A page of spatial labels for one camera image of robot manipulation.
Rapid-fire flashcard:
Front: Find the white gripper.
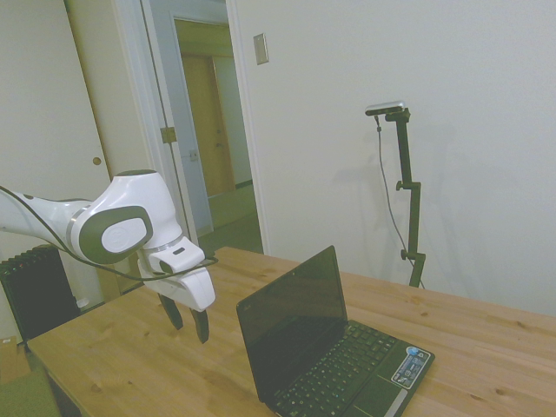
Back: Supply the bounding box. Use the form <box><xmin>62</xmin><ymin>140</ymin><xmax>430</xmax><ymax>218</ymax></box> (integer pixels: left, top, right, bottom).
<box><xmin>142</xmin><ymin>265</ymin><xmax>217</xmax><ymax>345</ymax></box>

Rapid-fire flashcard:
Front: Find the grey camera cable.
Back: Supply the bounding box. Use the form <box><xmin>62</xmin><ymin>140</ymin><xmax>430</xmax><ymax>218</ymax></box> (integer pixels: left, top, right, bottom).
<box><xmin>373</xmin><ymin>115</ymin><xmax>412</xmax><ymax>261</ymax></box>

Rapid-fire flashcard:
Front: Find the grey stereo camera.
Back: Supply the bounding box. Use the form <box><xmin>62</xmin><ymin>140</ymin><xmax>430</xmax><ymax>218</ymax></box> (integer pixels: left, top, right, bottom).
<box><xmin>364</xmin><ymin>100</ymin><xmax>408</xmax><ymax>117</ymax></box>

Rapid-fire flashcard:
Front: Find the brown wooden hallway door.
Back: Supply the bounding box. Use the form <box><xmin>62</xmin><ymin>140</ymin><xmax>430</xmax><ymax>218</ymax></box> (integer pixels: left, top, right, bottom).
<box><xmin>181</xmin><ymin>54</ymin><xmax>236</xmax><ymax>199</ymax></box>

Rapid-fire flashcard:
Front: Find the black oil radiator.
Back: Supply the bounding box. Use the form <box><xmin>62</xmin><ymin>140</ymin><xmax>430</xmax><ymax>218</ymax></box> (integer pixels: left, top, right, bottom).
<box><xmin>0</xmin><ymin>243</ymin><xmax>82</xmax><ymax>342</ymax></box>

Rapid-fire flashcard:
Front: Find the black ASUS laptop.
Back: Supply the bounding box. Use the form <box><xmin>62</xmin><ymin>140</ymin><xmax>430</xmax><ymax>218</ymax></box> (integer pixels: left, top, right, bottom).
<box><xmin>235</xmin><ymin>245</ymin><xmax>436</xmax><ymax>417</ymax></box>

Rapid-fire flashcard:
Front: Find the black camera stand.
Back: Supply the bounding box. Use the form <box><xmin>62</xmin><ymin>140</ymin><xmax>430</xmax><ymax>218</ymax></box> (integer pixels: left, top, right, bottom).
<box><xmin>384</xmin><ymin>108</ymin><xmax>427</xmax><ymax>288</ymax></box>

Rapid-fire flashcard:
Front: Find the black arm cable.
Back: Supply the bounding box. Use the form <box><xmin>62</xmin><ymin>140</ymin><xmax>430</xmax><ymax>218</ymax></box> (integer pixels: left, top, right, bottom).
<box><xmin>0</xmin><ymin>185</ymin><xmax>220</xmax><ymax>281</ymax></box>

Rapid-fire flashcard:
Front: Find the white open door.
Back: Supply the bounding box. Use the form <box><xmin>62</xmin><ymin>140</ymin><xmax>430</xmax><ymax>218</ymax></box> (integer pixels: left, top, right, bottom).
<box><xmin>141</xmin><ymin>0</ymin><xmax>215</xmax><ymax>238</ymax></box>

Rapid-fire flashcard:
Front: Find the metal wall switch plate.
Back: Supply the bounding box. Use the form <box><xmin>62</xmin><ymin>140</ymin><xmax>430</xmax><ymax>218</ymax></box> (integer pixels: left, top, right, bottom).
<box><xmin>253</xmin><ymin>32</ymin><xmax>269</xmax><ymax>66</ymax></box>

